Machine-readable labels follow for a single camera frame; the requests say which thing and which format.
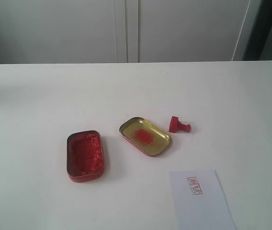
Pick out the red plastic stamp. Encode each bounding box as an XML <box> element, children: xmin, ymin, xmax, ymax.
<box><xmin>169</xmin><ymin>116</ymin><xmax>191</xmax><ymax>133</ymax></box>

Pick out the red ink paste tin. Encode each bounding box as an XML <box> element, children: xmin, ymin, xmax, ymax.
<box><xmin>67</xmin><ymin>130</ymin><xmax>105</xmax><ymax>183</ymax></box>

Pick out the gold tin lid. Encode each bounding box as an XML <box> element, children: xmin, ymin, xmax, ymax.
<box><xmin>119</xmin><ymin>117</ymin><xmax>172</xmax><ymax>157</ymax></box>

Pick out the white paper sheet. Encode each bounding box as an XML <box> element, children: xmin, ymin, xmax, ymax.
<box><xmin>169</xmin><ymin>170</ymin><xmax>236</xmax><ymax>230</ymax></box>

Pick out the white cabinet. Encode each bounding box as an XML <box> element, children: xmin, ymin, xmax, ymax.
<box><xmin>0</xmin><ymin>0</ymin><xmax>260</xmax><ymax>64</ymax></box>

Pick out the dark vertical post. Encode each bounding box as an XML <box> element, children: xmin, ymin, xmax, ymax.
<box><xmin>242</xmin><ymin>0</ymin><xmax>272</xmax><ymax>61</ymax></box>

